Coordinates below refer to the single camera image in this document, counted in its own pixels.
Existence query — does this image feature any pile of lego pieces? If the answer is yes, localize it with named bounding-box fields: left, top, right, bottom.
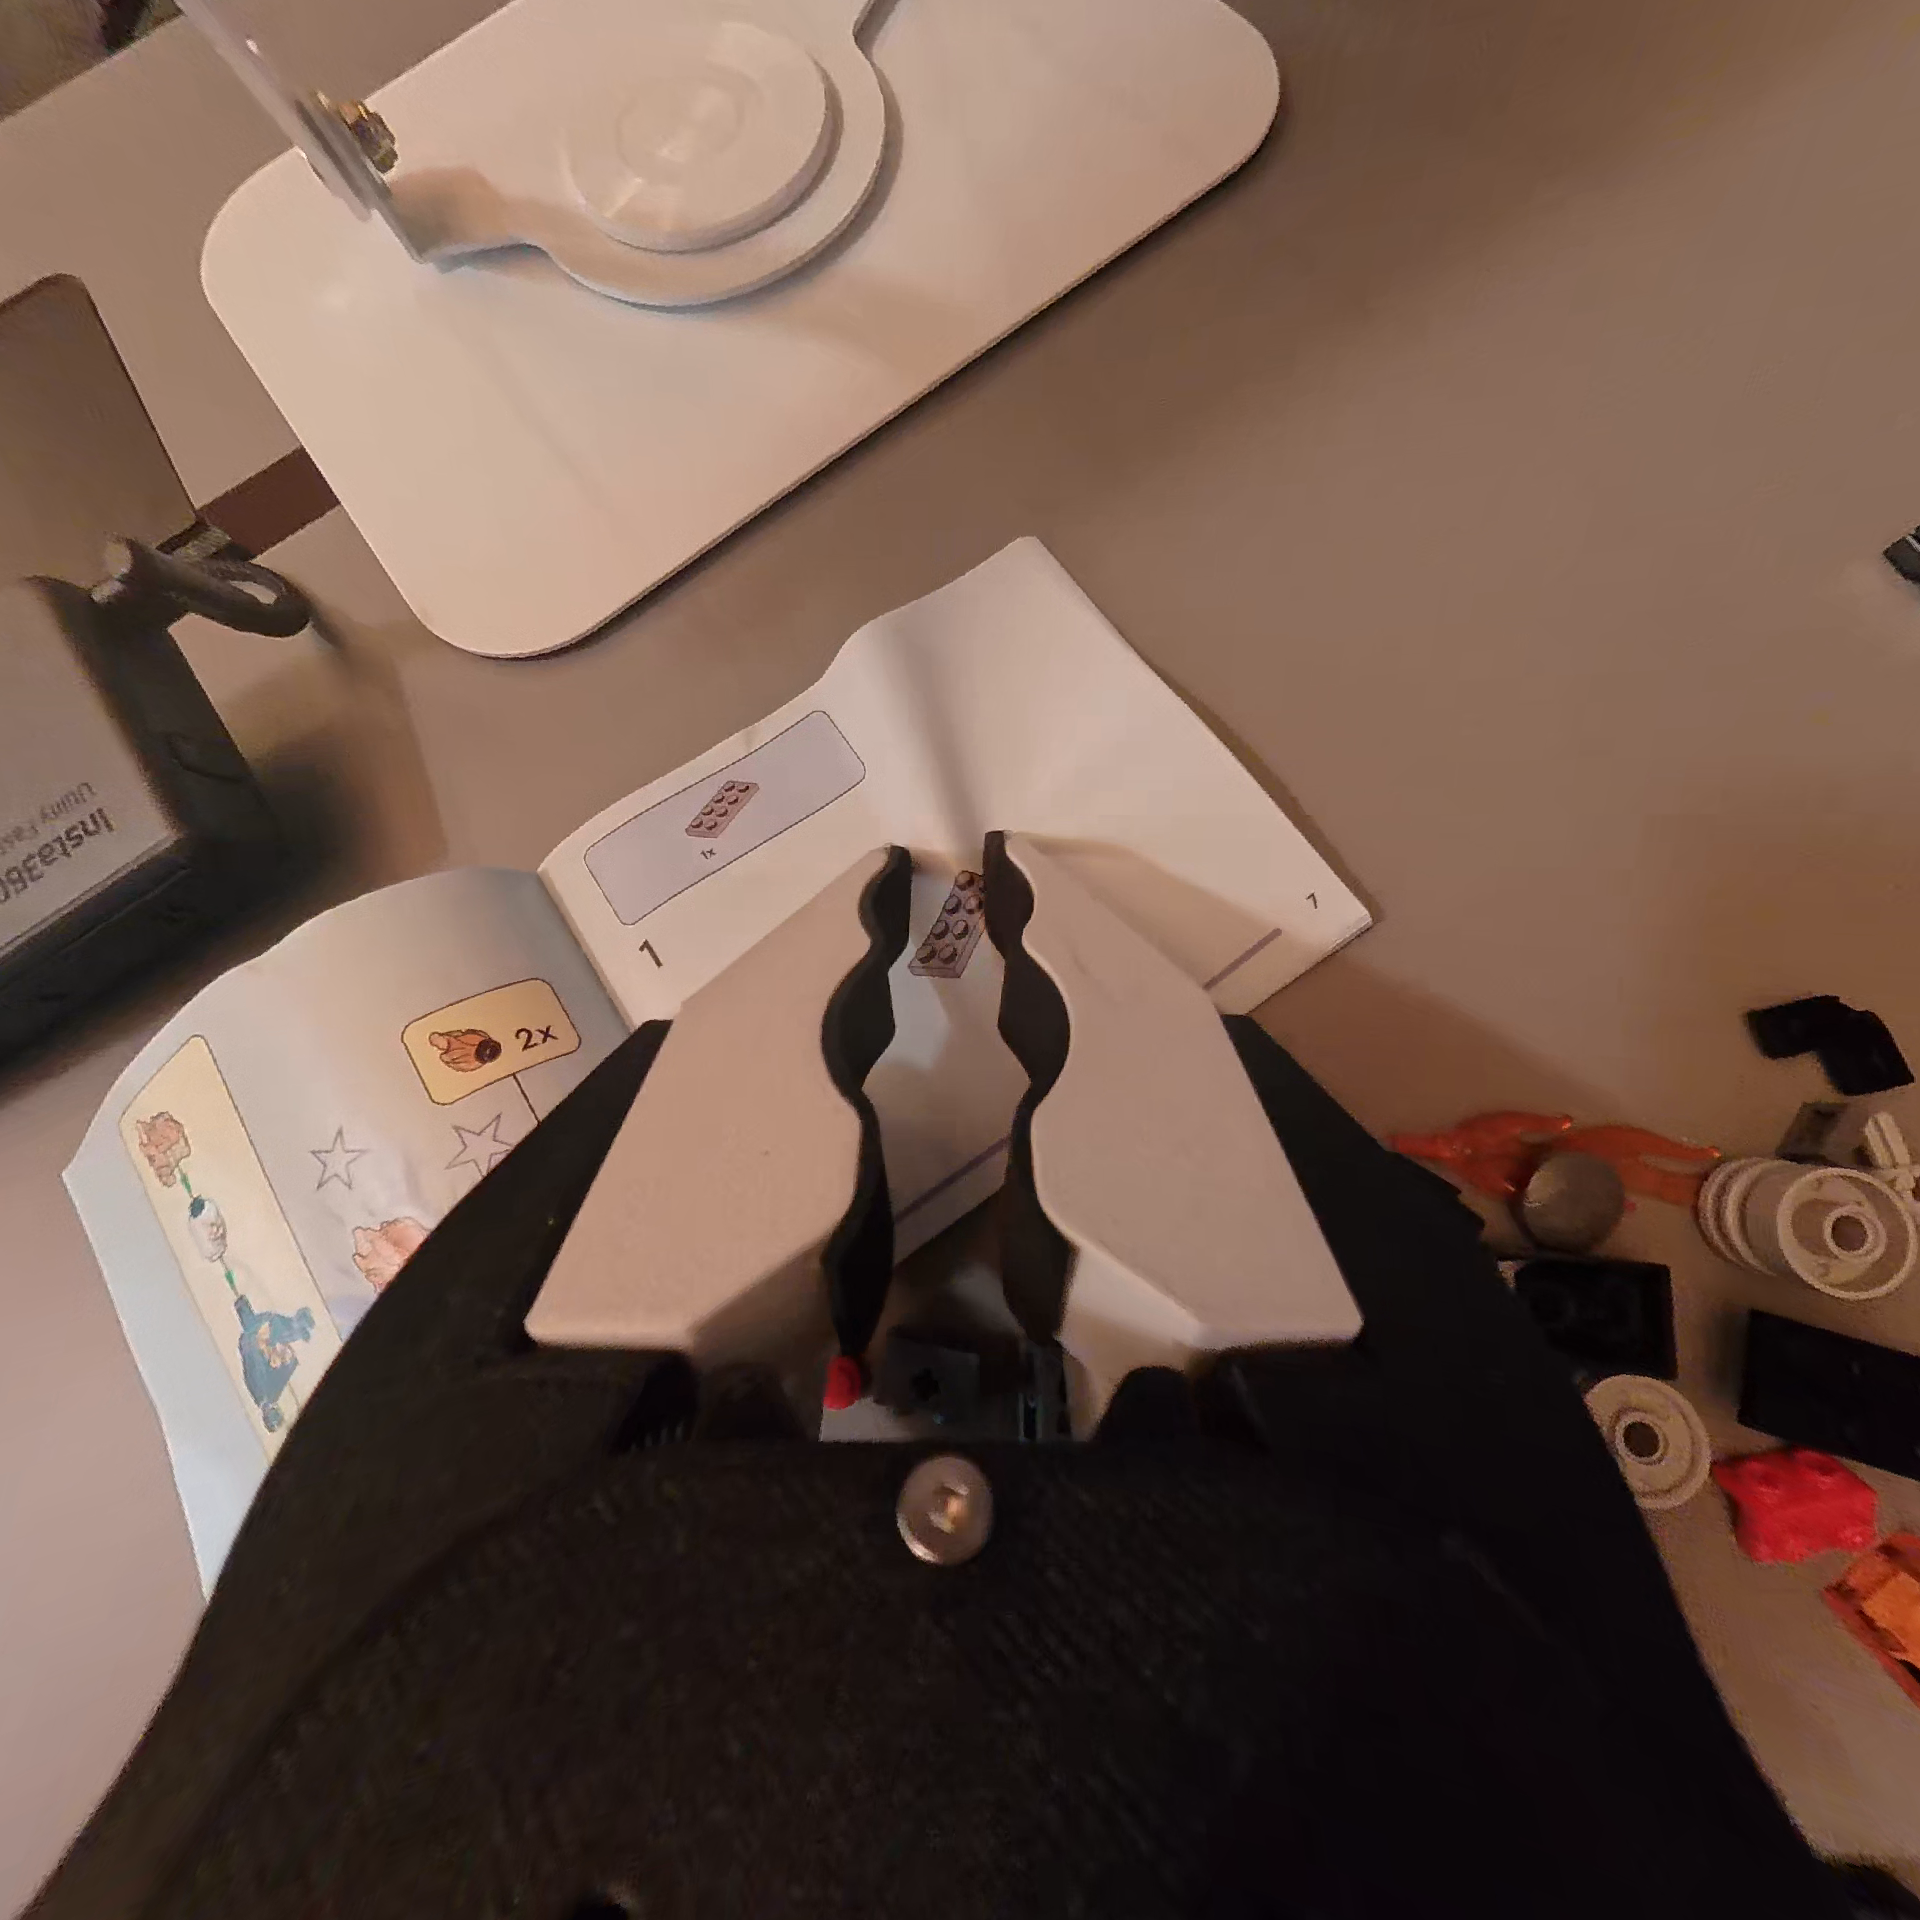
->
left=823, top=526, right=1920, bottom=1706

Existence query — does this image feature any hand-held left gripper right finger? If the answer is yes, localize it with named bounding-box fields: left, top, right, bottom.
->
left=982, top=830, right=1365, bottom=1378

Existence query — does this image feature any white monitor stand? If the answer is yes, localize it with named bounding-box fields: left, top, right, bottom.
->
left=176, top=0, right=1280, bottom=659

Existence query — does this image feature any black box with white label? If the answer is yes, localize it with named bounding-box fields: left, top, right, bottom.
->
left=0, top=576, right=295, bottom=1059

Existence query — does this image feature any lego instruction booklet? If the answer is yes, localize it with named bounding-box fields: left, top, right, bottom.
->
left=63, top=538, right=1374, bottom=1601

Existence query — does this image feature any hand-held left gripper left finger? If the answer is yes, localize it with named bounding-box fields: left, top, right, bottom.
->
left=525, top=844, right=913, bottom=1368

